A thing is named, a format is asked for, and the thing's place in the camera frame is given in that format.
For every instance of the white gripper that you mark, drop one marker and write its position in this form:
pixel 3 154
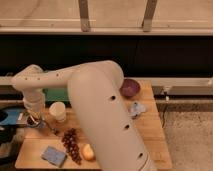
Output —
pixel 35 103

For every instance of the metal cup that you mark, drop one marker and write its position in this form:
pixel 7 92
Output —
pixel 31 122

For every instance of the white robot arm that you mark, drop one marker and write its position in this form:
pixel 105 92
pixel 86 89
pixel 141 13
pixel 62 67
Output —
pixel 93 91

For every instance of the blue cup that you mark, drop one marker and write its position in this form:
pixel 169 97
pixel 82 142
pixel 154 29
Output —
pixel 39 126

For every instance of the white cup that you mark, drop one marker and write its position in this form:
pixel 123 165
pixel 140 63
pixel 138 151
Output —
pixel 58 111

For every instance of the metal fork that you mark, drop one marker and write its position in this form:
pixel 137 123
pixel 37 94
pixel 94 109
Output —
pixel 52 129

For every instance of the green plastic tray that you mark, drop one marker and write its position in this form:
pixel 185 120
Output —
pixel 56 94

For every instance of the bunch of dark grapes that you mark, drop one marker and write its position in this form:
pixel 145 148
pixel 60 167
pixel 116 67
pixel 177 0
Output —
pixel 69 141

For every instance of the blue sponge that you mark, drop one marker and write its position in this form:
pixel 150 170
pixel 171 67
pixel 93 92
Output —
pixel 54 156

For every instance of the yellow apple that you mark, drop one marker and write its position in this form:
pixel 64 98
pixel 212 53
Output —
pixel 87 152

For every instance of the purple bowl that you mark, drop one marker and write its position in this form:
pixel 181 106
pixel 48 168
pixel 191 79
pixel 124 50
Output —
pixel 130 88

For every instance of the crumpled blue cloth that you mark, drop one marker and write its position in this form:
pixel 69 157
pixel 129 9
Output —
pixel 136 109

